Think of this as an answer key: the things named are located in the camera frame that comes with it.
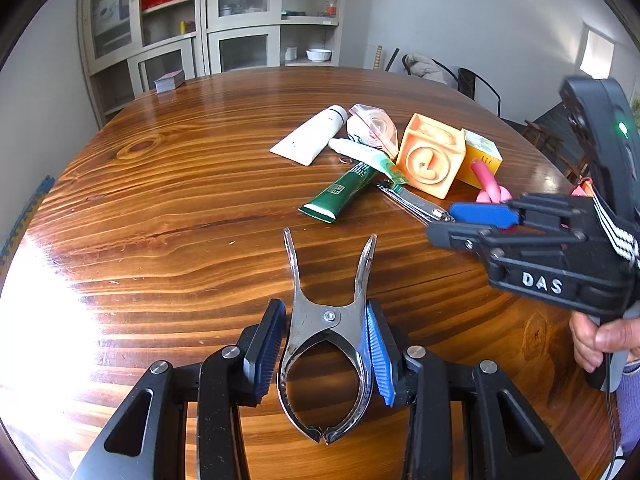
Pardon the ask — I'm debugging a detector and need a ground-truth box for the pink knotted foam toy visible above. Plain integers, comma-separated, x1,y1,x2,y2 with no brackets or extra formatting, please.
471,160,512,204

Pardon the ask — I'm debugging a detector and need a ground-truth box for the metal nail clipper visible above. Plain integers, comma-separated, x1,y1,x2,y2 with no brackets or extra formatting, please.
376,181,454,224

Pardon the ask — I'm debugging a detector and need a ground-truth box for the yellow green carton box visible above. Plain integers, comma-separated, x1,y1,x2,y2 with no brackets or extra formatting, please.
457,129,502,190

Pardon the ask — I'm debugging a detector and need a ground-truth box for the light orange toy cube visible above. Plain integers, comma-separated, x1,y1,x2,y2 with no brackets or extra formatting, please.
396,114,465,200

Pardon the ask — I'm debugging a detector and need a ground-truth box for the white green toothpaste tube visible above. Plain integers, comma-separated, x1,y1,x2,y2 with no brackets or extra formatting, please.
329,138,408,185

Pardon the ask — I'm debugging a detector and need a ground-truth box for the bagged gauze roll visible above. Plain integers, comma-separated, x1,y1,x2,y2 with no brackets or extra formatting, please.
346,104,399,160

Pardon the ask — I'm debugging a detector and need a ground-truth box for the metal spring clamp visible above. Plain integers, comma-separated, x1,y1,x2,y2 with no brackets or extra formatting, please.
277,229,378,444

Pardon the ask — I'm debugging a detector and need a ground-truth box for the white cream tube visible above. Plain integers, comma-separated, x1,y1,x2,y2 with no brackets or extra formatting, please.
270,105,348,167

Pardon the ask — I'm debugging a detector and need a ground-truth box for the red-orange toy cube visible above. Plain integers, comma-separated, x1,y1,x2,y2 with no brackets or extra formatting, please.
570,177,594,197

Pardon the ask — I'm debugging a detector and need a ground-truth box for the person's right hand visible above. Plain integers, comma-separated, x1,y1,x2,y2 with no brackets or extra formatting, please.
570,312,640,373

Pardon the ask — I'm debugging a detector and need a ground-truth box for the wooden chair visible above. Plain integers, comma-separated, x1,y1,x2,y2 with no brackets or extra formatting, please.
522,120,589,184

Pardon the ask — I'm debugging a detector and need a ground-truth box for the black metal chair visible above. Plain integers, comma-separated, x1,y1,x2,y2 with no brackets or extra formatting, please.
457,67,502,117

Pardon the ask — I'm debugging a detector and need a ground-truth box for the chair with grey coat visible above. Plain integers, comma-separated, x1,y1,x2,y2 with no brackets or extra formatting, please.
401,52,458,84

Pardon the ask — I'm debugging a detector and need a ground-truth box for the white bowl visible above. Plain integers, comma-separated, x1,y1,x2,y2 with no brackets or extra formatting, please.
306,48,333,63

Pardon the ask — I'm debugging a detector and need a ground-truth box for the purple card deck box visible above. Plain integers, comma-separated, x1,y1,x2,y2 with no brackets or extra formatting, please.
154,70,186,93

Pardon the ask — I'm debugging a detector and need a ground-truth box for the grey display cabinet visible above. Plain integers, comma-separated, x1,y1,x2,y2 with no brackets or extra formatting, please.
77,0,345,126

